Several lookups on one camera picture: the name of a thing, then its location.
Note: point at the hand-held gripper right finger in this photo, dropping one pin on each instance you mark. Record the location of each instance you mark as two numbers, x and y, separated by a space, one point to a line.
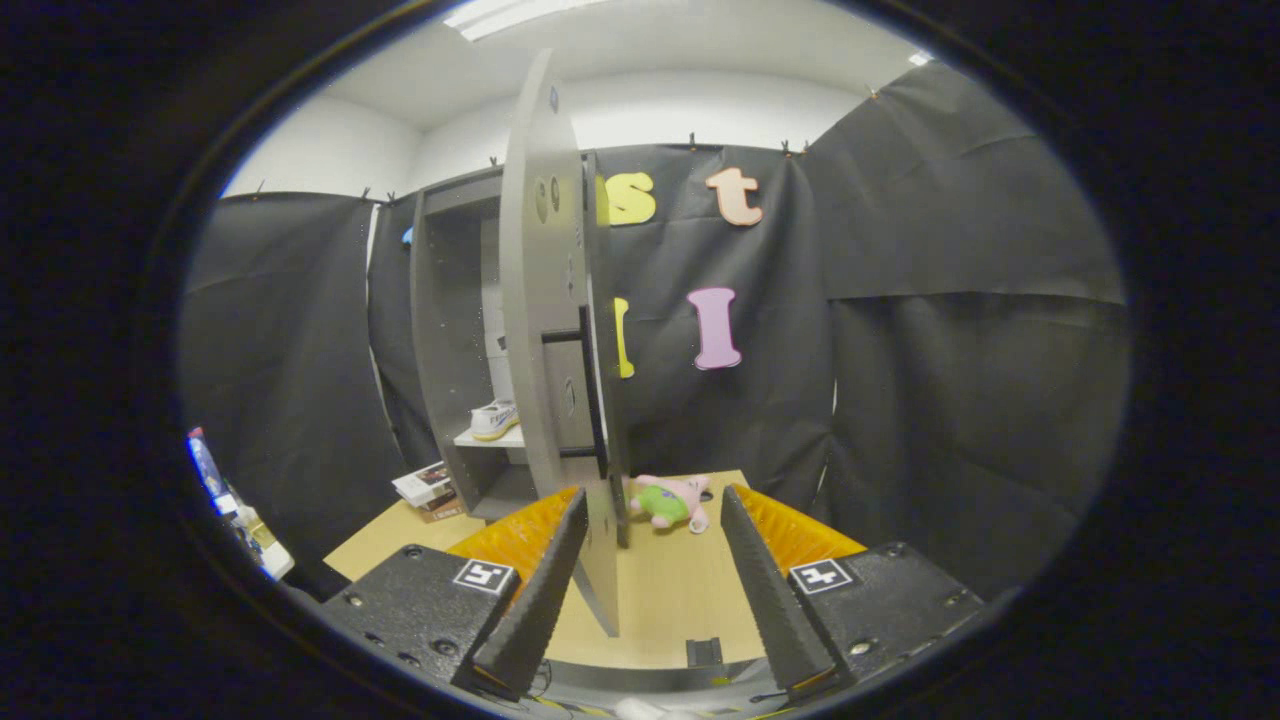
770 600

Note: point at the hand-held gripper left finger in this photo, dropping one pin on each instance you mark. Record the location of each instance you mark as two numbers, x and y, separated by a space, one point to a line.
540 600

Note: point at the grey shoe cabinet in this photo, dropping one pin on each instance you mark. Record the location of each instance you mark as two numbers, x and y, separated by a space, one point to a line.
440 350

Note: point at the pink and green plush toy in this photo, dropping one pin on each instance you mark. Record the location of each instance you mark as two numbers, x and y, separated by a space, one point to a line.
665 503

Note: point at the small stack of books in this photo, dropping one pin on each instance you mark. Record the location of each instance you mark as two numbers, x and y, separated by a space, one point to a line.
428 485

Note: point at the white and yellow box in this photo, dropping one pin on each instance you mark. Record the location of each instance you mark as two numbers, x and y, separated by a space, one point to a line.
262 545

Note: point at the black backdrop cloth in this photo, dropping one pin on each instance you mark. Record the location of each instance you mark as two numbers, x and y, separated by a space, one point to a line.
950 350

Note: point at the blue and white packet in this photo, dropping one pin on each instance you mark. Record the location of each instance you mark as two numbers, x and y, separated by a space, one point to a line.
205 465

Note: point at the small ceiling light panel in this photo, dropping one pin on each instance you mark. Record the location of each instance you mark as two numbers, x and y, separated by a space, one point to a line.
921 58

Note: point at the long ceiling light panel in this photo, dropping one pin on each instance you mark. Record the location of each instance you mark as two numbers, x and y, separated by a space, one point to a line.
500 18

